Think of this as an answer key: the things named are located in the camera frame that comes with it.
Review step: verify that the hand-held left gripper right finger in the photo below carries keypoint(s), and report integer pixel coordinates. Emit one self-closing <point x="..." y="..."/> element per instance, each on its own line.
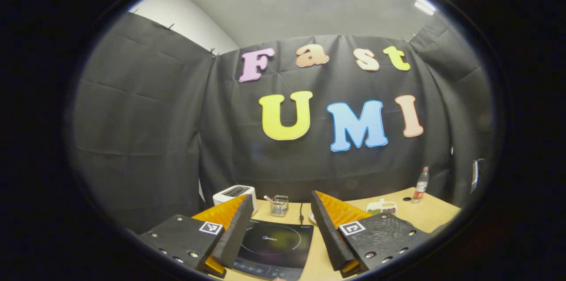
<point x="328" y="236"/>

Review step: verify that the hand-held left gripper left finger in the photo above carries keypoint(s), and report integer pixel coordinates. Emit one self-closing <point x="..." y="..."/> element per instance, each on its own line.
<point x="236" y="236"/>

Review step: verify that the black induction cooktop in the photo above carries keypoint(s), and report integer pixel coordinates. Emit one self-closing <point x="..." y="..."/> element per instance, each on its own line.
<point x="274" y="245"/>

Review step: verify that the white round plate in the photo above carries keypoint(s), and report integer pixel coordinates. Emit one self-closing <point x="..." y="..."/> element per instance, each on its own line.
<point x="311" y="218"/>

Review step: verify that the white toaster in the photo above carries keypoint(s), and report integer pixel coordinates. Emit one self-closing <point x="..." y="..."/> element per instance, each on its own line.
<point x="232" y="193"/>

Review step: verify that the white divided bean dish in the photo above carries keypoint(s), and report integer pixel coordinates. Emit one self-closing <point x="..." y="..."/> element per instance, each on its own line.
<point x="381" y="208"/>

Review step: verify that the red label plastic bottle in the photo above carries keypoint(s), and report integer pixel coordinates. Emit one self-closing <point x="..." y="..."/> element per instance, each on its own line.
<point x="420" y="188"/>

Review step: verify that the small ceiling light panel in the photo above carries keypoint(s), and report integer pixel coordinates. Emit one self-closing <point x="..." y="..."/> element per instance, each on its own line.
<point x="424" y="5"/>

